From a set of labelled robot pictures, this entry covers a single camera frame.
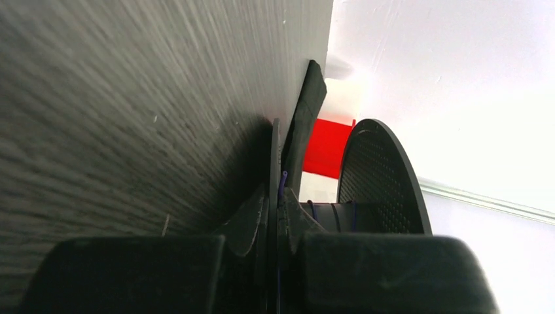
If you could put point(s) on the dark grey cable spool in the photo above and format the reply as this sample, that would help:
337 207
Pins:
377 192

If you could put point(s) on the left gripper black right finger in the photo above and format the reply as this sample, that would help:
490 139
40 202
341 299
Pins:
298 220

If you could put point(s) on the red middle bin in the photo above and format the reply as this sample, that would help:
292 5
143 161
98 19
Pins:
326 148

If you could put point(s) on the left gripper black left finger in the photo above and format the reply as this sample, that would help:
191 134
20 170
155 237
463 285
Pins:
241 229

